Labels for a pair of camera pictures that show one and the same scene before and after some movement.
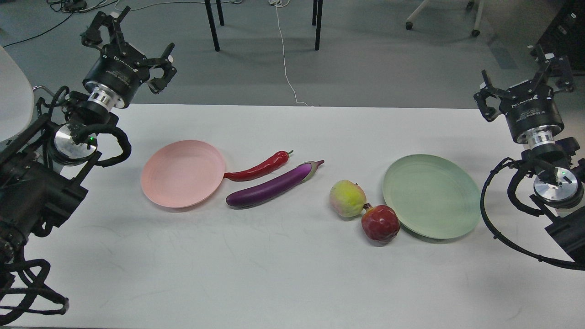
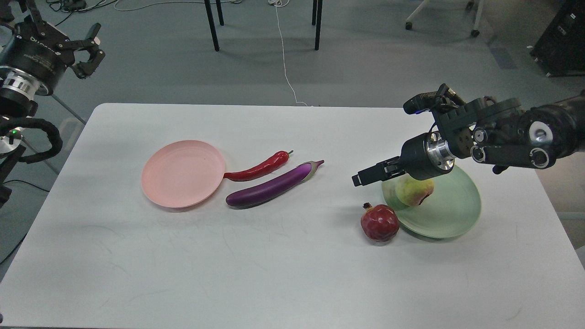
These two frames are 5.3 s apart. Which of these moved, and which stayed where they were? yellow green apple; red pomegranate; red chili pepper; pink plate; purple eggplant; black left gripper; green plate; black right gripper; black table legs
Moved: yellow green apple; black left gripper; black right gripper
Stayed: red pomegranate; black table legs; purple eggplant; pink plate; red chili pepper; green plate
